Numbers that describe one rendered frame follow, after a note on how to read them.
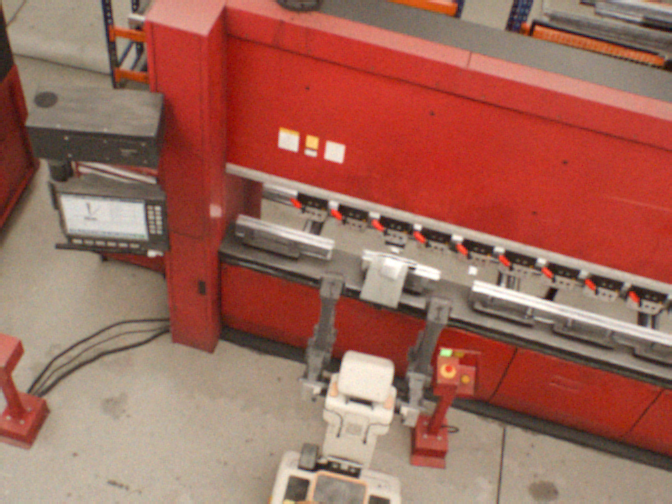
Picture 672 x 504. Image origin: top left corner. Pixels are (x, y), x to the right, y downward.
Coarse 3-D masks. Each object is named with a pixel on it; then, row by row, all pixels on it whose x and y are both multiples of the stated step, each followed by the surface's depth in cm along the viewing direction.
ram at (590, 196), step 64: (256, 64) 357; (320, 64) 348; (256, 128) 385; (320, 128) 375; (384, 128) 365; (448, 128) 355; (512, 128) 346; (576, 128) 338; (384, 192) 394; (448, 192) 383; (512, 192) 373; (576, 192) 363; (640, 192) 354; (576, 256) 392; (640, 256) 381
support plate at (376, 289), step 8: (376, 256) 434; (376, 264) 431; (368, 272) 428; (376, 272) 428; (400, 272) 430; (368, 280) 425; (376, 280) 425; (384, 280) 426; (400, 280) 427; (368, 288) 422; (376, 288) 422; (384, 288) 423; (392, 288) 423; (400, 288) 424; (360, 296) 419; (368, 296) 419; (376, 296) 420; (384, 296) 420; (392, 296) 420; (384, 304) 418; (392, 304) 418
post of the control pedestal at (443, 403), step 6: (444, 396) 440; (438, 402) 452; (444, 402) 445; (450, 402) 444; (438, 408) 451; (444, 408) 450; (432, 414) 466; (438, 414) 455; (444, 414) 455; (432, 420) 463; (438, 420) 461; (432, 426) 466; (438, 426) 466; (432, 432) 472
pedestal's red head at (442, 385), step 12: (444, 348) 425; (444, 360) 427; (456, 360) 428; (456, 372) 424; (468, 372) 430; (444, 384) 420; (456, 384) 420; (468, 384) 429; (456, 396) 428; (468, 396) 428
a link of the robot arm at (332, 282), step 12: (324, 276) 346; (336, 276) 347; (324, 288) 344; (336, 288) 344; (324, 300) 345; (336, 300) 343; (324, 312) 349; (324, 324) 354; (324, 336) 359; (312, 348) 365; (324, 348) 364; (324, 360) 367
